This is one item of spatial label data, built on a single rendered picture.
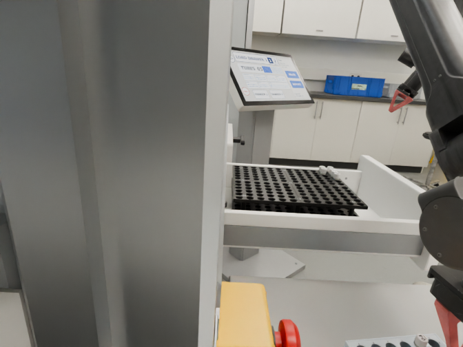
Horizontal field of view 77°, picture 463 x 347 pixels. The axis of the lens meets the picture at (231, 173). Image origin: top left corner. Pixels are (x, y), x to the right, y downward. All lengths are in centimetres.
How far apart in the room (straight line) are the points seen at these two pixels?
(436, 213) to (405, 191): 30
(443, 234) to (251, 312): 17
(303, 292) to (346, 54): 406
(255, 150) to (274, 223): 107
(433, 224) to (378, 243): 23
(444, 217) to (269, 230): 24
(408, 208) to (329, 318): 23
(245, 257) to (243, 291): 151
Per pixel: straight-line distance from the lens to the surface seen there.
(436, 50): 42
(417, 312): 58
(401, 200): 60
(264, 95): 136
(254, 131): 147
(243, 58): 143
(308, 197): 51
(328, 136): 374
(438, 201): 29
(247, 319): 26
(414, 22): 46
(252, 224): 45
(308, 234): 47
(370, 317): 53
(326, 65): 434
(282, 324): 29
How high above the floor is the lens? 110
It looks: 20 degrees down
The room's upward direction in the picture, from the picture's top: 4 degrees clockwise
